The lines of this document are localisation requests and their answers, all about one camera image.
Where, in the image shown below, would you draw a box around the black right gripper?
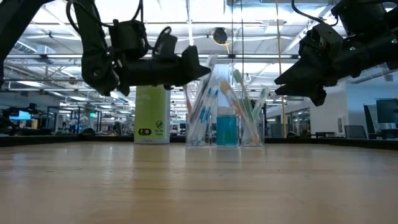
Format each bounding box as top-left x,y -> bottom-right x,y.
274,40 -> 379,107

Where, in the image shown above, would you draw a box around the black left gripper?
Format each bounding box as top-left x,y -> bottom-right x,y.
119,45 -> 212,90

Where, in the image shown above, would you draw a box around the orange white toothbrush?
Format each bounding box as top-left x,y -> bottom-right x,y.
183,84 -> 193,125

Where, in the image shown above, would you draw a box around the orange toothbrush yellow bristles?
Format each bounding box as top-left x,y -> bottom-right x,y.
220,80 -> 261,146

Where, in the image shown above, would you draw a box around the green white toothbrush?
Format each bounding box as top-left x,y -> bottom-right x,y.
251,86 -> 271,125
232,68 -> 254,125

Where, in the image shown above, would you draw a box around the teal toothpaste tube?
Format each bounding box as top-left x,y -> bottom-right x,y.
227,106 -> 239,147

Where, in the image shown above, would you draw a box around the green disinfecting wipes canister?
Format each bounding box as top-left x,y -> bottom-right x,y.
134,84 -> 172,144

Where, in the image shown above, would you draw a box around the clear bag of toothbrushes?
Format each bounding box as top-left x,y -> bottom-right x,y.
185,110 -> 266,148

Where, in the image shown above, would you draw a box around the grey chair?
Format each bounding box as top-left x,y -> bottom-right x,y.
344,124 -> 368,139

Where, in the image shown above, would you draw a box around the long ceiling light strip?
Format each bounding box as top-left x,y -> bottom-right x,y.
6,52 -> 301,62

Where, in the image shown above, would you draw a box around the lit computer monitor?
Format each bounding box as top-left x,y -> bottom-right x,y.
8,110 -> 32,121

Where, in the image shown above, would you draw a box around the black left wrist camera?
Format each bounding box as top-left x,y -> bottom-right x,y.
152,26 -> 178,60

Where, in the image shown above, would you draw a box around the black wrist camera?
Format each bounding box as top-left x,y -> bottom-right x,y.
152,26 -> 178,60
298,23 -> 345,63

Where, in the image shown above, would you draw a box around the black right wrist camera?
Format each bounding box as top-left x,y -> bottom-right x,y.
298,23 -> 345,63

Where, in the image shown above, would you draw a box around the black ceiling cable reel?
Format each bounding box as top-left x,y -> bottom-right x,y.
212,27 -> 228,45

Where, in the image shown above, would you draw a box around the dark wall screen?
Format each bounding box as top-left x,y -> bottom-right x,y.
376,98 -> 398,124

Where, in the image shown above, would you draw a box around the grey ventilation duct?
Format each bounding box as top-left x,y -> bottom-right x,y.
12,39 -> 57,63

